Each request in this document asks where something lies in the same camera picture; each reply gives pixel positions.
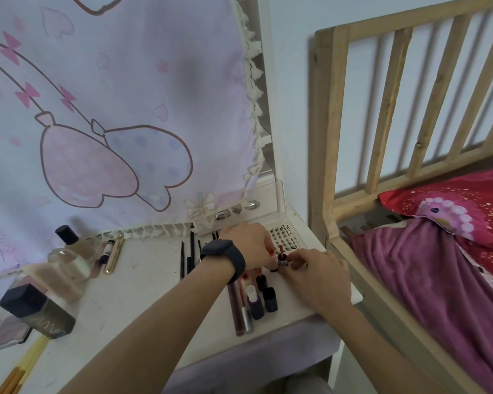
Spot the person's right hand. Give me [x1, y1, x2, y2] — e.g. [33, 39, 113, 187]
[278, 248, 353, 318]

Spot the person's left hand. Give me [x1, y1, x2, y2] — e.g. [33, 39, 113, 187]
[220, 222, 280, 271]

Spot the false eyelash tray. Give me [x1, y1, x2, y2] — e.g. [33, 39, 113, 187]
[267, 219, 309, 253]

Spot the beige tube black cap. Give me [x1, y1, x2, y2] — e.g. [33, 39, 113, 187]
[240, 271, 268, 293]

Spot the long black makeup pencil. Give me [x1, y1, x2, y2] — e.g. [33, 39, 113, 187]
[188, 223, 196, 272]

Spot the navy cosmetic tube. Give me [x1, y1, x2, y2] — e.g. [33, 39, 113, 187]
[246, 285, 279, 321]

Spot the brown pencil white cap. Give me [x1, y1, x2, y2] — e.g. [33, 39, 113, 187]
[226, 281, 246, 338]

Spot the purple drawer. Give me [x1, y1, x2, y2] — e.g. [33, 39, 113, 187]
[162, 314, 342, 394]

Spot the gold makeup pen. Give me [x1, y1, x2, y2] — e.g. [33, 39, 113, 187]
[103, 235, 126, 275]

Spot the small pale tube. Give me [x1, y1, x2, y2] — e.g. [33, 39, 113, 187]
[99, 240, 116, 266]

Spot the pink concealer tube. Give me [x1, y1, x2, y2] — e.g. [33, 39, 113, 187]
[90, 241, 107, 279]

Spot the foundation bottle black cap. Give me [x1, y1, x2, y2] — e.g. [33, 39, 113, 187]
[54, 224, 96, 263]

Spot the peach pump bottle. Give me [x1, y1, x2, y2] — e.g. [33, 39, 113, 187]
[47, 248, 93, 302]

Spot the dark square foundation bottle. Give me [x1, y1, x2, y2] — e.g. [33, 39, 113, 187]
[0, 282, 76, 340]

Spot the person's right forearm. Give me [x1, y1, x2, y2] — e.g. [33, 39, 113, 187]
[320, 303, 449, 394]

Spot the person's left forearm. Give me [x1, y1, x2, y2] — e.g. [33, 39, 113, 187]
[59, 262, 235, 394]

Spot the white dressing table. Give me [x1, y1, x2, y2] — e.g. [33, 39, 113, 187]
[0, 0, 363, 394]

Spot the black smartwatch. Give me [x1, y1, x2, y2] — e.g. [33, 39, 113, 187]
[200, 240, 247, 286]

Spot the purple bed sheet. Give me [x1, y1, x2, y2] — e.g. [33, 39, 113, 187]
[351, 219, 493, 394]

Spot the red floral pillow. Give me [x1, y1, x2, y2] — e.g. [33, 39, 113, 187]
[377, 166, 493, 280]

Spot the pink cartoon cloth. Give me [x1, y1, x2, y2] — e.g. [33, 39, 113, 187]
[0, 0, 272, 283]

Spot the wooden bed frame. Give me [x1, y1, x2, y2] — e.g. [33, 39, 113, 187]
[310, 0, 493, 394]

